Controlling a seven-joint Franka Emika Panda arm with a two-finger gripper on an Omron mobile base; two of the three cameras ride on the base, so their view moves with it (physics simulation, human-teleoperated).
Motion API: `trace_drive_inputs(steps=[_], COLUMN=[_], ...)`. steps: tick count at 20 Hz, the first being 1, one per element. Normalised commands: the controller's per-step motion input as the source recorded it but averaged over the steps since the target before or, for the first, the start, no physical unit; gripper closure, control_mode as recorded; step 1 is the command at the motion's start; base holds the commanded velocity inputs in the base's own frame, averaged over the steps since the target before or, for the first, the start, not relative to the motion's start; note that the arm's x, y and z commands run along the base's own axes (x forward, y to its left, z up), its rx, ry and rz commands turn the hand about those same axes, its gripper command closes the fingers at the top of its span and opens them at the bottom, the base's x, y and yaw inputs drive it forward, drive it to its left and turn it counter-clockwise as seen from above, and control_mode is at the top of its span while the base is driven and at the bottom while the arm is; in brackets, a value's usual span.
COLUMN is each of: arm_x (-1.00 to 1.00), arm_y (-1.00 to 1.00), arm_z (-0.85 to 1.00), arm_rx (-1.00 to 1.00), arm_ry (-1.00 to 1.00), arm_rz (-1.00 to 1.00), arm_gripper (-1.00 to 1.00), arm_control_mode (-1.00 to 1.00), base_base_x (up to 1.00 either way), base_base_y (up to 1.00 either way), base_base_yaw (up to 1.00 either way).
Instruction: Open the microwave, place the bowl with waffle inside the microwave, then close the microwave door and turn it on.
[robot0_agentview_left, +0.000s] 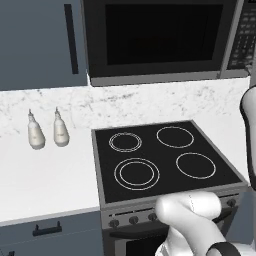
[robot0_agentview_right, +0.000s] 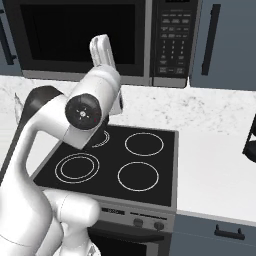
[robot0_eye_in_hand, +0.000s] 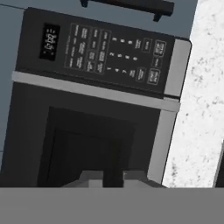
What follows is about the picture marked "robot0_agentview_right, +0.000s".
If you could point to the silver oven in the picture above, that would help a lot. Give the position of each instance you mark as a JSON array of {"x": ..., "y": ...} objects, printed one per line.
[{"x": 116, "y": 211}]

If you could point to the black hob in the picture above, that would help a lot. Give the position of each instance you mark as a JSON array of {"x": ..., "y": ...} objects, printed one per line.
[{"x": 146, "y": 156}]

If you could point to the dark oven knob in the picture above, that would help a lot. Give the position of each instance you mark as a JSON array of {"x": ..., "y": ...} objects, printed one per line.
[
  {"x": 159, "y": 226},
  {"x": 138, "y": 222}
]

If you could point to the black countertop appliance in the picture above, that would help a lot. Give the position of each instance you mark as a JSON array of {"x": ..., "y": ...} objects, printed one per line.
[{"x": 250, "y": 146}]

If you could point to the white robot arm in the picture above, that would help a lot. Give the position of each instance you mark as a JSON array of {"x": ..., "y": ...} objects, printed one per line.
[{"x": 23, "y": 186}]

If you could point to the narrow blue-grey cupboard door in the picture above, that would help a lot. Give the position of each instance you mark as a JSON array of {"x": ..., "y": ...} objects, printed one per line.
[{"x": 13, "y": 20}]

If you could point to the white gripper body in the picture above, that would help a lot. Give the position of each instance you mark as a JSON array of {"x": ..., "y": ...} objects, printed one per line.
[{"x": 102, "y": 50}]

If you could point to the black microwave door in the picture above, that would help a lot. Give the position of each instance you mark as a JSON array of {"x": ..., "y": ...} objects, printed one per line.
[{"x": 50, "y": 33}]

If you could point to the wide blue-grey cupboard door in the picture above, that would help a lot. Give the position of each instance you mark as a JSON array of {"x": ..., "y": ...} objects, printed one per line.
[{"x": 236, "y": 43}]

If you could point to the black oven door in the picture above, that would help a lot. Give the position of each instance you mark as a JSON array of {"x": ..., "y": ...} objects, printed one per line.
[{"x": 116, "y": 250}]

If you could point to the black and silver microwave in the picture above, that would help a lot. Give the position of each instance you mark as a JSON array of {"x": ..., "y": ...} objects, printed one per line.
[{"x": 173, "y": 40}]

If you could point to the blue-grey drawer front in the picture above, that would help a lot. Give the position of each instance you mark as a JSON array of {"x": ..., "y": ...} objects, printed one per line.
[{"x": 196, "y": 243}]

